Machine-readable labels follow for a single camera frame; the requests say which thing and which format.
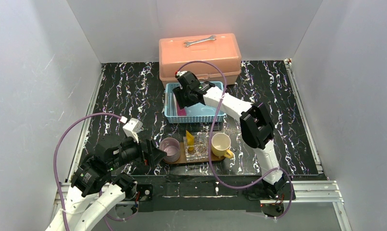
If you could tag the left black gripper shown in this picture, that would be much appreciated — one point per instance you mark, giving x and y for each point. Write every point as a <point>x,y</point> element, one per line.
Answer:
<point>144,151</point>

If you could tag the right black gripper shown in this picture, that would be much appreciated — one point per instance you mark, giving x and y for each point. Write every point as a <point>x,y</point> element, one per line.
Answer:
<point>183,94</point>

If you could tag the purple ceramic mug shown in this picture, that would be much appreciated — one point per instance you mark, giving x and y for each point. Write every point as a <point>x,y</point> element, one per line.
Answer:
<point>171,147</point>

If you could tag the white toothbrush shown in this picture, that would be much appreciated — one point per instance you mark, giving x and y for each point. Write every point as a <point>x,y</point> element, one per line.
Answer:
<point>175,104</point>

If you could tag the pink toothpaste tube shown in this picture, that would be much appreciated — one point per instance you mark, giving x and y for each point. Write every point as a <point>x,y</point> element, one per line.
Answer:
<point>180,111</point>

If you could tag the yellow toothpaste tube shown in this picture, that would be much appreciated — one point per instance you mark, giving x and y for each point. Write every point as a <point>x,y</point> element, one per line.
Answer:
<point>190,141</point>

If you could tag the clear textured glass cup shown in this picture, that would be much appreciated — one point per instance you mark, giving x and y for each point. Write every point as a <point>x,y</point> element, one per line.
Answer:
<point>199,137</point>

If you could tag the yellow ceramic mug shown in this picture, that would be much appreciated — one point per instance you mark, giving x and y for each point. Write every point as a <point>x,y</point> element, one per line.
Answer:
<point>221,146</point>

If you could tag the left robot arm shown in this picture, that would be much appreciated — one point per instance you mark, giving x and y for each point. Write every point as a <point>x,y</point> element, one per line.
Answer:
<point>93,191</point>

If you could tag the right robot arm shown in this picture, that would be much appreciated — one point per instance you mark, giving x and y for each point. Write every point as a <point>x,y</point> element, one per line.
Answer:
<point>257,128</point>

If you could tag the grey toothbrush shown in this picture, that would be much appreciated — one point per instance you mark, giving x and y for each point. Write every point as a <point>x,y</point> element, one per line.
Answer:
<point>171,105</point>

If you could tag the brown wooden oval tray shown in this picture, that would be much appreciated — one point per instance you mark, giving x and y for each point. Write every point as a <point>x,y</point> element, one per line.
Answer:
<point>180,159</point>

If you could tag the light blue plastic basket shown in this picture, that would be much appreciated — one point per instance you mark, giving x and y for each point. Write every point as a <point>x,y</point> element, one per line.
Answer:
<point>198,113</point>

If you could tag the salmon plastic toolbox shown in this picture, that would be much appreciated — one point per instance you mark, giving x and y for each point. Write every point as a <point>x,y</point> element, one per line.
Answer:
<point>223,52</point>

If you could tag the silver open-end wrench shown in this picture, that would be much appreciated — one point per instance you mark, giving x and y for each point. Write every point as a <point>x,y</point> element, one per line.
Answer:
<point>190,43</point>

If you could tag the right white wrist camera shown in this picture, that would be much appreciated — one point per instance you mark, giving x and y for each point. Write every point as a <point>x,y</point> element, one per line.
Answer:
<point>179,74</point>

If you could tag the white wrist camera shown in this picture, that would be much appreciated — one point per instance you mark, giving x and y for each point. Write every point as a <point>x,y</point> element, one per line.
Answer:
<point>131,127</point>
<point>179,74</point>

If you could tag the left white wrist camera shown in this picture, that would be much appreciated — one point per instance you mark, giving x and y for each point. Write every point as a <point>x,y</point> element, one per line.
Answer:
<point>131,127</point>

